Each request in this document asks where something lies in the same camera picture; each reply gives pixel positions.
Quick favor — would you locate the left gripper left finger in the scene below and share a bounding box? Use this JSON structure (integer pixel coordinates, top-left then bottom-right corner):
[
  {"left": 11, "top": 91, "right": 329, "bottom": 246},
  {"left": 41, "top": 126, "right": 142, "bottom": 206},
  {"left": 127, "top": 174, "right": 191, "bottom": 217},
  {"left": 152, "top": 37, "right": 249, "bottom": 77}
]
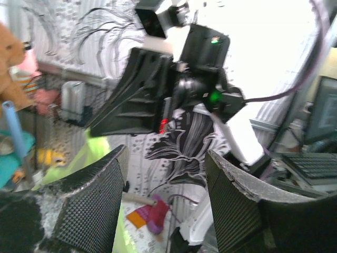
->
[{"left": 1, "top": 145, "right": 128, "bottom": 252}]

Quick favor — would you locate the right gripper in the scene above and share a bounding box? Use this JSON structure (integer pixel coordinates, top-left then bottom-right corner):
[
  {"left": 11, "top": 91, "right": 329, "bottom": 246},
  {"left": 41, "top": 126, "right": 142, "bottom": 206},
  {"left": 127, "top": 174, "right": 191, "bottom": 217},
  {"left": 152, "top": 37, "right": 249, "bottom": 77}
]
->
[{"left": 88, "top": 47, "right": 218, "bottom": 137}]

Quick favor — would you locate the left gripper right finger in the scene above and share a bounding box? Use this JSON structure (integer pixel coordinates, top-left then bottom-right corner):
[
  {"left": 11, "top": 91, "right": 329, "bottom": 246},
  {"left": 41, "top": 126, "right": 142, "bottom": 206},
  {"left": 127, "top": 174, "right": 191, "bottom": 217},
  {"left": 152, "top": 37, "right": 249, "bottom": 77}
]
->
[{"left": 205, "top": 150, "right": 336, "bottom": 252}]

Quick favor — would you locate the green trash bag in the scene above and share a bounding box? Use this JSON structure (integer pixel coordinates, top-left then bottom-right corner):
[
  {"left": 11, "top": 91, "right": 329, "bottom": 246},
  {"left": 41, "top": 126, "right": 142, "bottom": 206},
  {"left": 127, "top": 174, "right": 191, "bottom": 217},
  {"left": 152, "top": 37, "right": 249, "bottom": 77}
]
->
[{"left": 33, "top": 137, "right": 135, "bottom": 252}]

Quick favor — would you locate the blue lint roller mop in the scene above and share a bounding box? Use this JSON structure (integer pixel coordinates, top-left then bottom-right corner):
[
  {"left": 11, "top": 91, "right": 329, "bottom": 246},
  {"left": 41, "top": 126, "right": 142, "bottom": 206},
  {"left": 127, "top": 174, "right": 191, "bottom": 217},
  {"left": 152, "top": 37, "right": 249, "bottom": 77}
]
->
[{"left": 2, "top": 101, "right": 35, "bottom": 185}]

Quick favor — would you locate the silver foil pouch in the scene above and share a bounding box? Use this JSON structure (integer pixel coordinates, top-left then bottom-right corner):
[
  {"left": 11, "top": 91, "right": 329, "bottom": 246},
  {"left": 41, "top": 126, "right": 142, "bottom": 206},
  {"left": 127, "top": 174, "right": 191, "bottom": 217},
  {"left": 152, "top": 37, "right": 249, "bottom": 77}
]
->
[{"left": 61, "top": 81, "right": 86, "bottom": 121}]

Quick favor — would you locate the yellow plush toy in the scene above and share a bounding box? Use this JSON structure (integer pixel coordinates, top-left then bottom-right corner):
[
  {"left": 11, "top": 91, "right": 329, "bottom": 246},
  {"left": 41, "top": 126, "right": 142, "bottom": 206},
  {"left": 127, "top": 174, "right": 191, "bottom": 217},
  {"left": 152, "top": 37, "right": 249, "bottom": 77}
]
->
[{"left": 37, "top": 148, "right": 67, "bottom": 167}]

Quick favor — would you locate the black keyboard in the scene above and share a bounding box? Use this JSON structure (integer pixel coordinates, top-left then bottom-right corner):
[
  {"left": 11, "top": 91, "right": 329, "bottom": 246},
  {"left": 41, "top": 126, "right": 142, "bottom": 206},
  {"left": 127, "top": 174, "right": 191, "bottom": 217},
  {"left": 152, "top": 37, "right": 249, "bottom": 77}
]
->
[{"left": 281, "top": 152, "right": 336, "bottom": 186}]

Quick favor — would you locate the teal folded cloth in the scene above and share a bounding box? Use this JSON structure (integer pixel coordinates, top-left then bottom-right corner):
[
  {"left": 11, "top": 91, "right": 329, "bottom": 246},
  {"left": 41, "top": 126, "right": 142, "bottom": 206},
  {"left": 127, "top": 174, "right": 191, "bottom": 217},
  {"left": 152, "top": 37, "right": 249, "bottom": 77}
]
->
[{"left": 0, "top": 131, "right": 35, "bottom": 188}]

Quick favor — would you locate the pink plush toy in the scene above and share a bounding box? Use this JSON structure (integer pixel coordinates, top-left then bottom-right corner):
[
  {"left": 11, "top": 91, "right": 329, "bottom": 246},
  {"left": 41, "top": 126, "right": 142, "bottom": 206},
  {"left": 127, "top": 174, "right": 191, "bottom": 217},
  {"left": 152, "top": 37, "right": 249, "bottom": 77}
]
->
[{"left": 9, "top": 46, "right": 42, "bottom": 94}]

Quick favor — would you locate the computer monitor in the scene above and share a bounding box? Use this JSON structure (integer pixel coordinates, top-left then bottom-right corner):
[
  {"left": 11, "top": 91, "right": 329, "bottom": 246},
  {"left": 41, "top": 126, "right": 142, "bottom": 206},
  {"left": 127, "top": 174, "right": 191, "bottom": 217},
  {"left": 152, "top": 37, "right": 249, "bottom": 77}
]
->
[{"left": 303, "top": 76, "right": 336, "bottom": 145}]

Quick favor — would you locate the brown plush bear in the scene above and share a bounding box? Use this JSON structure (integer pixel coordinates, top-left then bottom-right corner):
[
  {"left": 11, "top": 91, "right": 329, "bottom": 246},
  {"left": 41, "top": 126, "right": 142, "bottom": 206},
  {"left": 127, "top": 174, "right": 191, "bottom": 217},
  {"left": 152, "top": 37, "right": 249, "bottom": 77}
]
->
[{"left": 0, "top": 24, "right": 34, "bottom": 111}]

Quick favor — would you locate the black wire basket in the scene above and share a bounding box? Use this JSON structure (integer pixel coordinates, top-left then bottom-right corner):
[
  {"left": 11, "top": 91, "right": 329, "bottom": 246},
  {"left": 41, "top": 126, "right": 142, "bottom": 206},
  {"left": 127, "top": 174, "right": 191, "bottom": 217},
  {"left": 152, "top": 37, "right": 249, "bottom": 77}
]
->
[{"left": 27, "top": 74, "right": 110, "bottom": 127}]

